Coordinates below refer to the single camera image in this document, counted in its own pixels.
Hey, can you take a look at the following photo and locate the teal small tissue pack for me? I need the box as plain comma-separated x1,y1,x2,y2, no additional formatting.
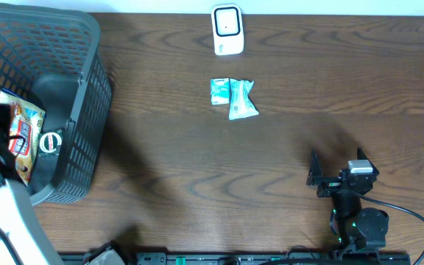
210,78,230,105

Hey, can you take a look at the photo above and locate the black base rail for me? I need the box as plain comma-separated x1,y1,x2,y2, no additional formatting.
121,250,411,265

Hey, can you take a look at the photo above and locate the dark round-label can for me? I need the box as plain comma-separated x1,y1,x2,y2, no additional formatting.
39,130,63,156

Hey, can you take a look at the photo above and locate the orange wet wipes pack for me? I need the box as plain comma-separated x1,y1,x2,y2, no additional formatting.
0,89,46,186

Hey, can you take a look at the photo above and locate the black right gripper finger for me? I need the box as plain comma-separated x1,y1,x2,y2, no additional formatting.
306,150,323,184
356,147,378,173

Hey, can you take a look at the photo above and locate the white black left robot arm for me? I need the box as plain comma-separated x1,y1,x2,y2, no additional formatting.
0,105,128,265

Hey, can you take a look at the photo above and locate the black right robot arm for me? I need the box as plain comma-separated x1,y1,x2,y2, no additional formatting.
306,148,389,260

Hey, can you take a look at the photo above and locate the dark grey plastic basket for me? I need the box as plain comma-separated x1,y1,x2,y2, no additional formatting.
0,4,112,205

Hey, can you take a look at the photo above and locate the mint green snack packet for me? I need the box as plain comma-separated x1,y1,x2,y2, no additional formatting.
228,79,259,121

